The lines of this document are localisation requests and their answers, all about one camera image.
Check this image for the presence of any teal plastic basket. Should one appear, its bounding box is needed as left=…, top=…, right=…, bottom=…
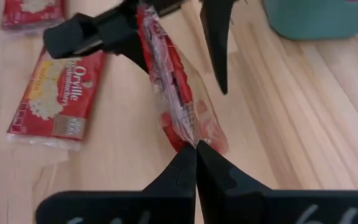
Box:
left=262, top=0, right=358, bottom=41

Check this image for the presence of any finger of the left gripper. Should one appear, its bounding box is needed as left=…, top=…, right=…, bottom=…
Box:
left=103, top=11, right=151, bottom=75
left=200, top=0, right=236, bottom=95

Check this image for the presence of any red Orville popcorn bag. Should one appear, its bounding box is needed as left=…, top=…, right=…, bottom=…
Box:
left=1, top=0, right=66, bottom=32
left=135, top=4, right=230, bottom=155
left=6, top=47, right=108, bottom=151

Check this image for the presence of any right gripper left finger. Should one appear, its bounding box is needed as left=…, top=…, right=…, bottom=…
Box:
left=144, top=143, right=198, bottom=224

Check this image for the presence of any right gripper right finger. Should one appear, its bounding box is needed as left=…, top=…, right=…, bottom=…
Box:
left=196, top=139, right=273, bottom=224

